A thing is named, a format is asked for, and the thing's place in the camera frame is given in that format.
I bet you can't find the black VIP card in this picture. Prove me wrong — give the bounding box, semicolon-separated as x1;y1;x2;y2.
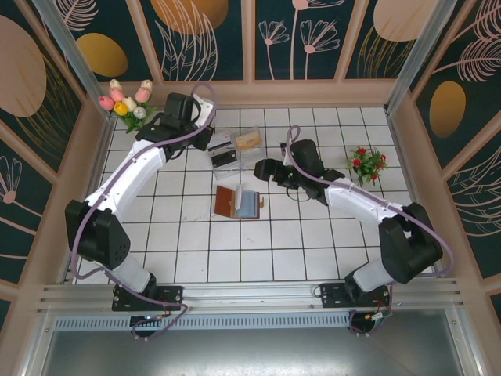
212;151;239;168

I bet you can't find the clear acrylic card organizer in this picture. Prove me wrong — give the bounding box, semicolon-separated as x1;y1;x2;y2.
208;125;265;181

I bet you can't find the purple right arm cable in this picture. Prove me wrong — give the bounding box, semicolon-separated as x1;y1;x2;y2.
287;125;456;338

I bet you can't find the brown leather card holder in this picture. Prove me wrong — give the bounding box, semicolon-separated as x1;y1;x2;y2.
214;183;265;221

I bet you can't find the tan card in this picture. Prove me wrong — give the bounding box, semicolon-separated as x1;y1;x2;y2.
235;131;262;151

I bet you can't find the white card with black stripe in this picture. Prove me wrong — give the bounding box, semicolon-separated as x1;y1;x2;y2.
210;132;236;153

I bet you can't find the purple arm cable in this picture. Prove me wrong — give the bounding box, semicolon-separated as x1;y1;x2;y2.
287;125;456;338
70;82;218;342

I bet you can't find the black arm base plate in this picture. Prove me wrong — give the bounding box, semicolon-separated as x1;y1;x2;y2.
112;284;185;313
319;281;392;310

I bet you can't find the aluminium frame post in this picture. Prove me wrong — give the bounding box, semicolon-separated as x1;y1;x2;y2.
383;0;459;115
31;0;118;121

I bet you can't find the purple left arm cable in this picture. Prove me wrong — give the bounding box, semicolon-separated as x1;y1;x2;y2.
70;82;218;342

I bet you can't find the slotted metal cable tray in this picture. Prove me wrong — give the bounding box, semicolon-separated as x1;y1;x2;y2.
52;312;355;331

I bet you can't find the artificial tulip bouquet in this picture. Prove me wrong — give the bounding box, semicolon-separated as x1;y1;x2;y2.
98;78;157;135

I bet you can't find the grey metal sheet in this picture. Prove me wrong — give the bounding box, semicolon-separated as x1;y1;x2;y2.
23;327;481;376

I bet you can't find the small red flower plant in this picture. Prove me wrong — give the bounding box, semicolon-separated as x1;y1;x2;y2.
346;146;390;192

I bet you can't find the aluminium mounting rail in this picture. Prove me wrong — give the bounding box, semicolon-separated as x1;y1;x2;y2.
37;277;469;316

